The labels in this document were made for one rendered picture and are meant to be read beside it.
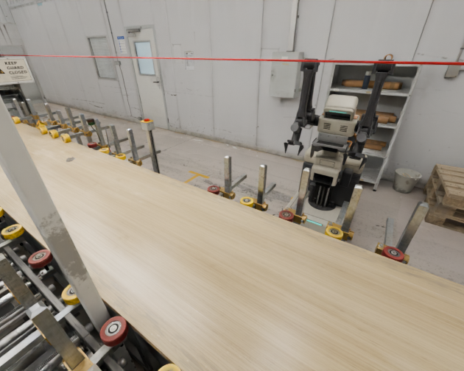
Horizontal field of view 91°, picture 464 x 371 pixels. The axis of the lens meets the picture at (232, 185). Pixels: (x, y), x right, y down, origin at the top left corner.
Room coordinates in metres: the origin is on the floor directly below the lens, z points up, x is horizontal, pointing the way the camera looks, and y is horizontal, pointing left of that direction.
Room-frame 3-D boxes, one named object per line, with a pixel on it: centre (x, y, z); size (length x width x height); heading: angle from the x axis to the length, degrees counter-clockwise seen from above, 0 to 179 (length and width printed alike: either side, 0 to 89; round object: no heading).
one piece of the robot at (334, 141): (1.73, -0.79, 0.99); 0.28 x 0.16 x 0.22; 57
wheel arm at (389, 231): (0.87, -0.82, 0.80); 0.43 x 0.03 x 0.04; 147
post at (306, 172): (1.05, -0.39, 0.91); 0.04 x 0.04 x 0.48; 57
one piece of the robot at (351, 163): (2.05, -1.00, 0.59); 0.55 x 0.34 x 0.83; 57
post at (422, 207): (0.78, -0.81, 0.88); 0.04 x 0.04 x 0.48; 57
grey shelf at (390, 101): (3.06, -1.72, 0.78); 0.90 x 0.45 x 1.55; 57
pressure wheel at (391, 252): (0.71, -0.71, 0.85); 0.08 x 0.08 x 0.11
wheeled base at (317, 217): (1.97, -0.95, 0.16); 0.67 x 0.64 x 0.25; 147
